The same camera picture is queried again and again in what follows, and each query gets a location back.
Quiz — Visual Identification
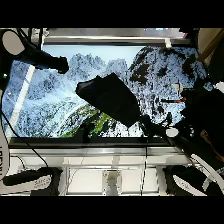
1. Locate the black garment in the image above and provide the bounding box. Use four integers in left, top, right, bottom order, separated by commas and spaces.
74, 72, 145, 130

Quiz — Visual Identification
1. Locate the heap of clothes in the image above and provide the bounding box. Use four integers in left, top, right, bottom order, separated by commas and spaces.
179, 85, 224, 162

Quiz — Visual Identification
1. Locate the black cable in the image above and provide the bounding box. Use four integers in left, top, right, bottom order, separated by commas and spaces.
141, 135, 149, 195
0, 108, 49, 169

